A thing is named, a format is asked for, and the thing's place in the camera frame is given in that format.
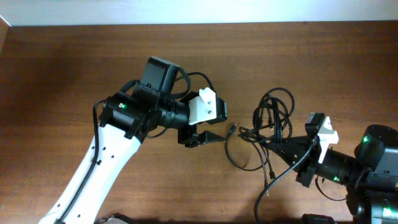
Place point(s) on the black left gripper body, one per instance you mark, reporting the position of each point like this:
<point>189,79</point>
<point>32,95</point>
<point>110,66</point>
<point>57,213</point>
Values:
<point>188,135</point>

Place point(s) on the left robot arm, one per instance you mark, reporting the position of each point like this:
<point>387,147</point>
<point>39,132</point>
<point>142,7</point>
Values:
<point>126,120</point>

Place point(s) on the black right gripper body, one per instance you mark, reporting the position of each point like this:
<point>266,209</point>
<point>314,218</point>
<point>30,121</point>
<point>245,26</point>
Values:
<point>305,173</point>

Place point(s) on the black arm base clamp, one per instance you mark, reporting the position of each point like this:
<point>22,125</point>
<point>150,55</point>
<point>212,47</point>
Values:
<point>316,219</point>

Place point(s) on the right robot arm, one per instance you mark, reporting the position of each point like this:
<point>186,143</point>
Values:
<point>370,176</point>

